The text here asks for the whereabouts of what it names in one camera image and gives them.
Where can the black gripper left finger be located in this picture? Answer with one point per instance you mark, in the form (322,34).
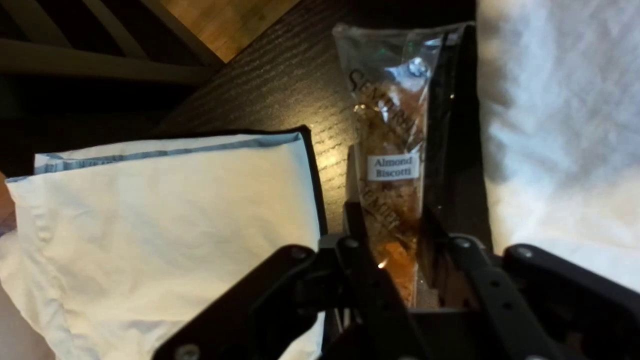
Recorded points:
(287,301)

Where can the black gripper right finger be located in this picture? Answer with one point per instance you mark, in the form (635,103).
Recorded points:
(532,301)

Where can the biscotti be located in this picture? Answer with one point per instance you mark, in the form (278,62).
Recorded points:
(392,133)

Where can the folded white cloth blue stripe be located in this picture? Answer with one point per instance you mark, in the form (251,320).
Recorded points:
(167,232)

